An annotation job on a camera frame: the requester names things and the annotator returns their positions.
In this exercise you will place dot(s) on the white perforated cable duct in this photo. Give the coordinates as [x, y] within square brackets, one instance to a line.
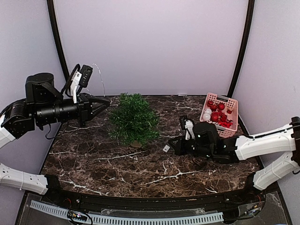
[80, 218]

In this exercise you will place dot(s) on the white ball ornament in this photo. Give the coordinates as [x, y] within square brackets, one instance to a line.
[207, 114]

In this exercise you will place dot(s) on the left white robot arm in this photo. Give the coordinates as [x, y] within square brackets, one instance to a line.
[21, 159]

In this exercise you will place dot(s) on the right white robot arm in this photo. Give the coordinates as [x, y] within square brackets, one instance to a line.
[285, 139]

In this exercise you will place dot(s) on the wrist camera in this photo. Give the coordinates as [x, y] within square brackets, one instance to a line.
[80, 79]
[187, 125]

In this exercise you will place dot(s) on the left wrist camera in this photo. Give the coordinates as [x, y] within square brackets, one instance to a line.
[80, 79]

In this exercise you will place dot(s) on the black frame pole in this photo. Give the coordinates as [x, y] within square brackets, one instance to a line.
[57, 39]
[243, 47]

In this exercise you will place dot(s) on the pink plastic basket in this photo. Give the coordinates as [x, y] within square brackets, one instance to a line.
[222, 131]

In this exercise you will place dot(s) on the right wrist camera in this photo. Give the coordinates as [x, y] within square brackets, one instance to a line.
[187, 125]

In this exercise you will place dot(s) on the left black frame pole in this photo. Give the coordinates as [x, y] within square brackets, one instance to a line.
[57, 39]

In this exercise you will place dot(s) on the red ball ornament cluster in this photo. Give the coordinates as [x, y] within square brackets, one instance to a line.
[222, 118]

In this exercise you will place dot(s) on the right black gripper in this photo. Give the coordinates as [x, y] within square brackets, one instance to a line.
[178, 149]

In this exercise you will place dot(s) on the right black frame pole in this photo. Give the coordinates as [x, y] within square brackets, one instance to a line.
[243, 47]

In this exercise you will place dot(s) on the small green christmas tree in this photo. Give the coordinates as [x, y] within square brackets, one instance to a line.
[133, 122]

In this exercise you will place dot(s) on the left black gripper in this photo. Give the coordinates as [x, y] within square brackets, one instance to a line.
[85, 109]

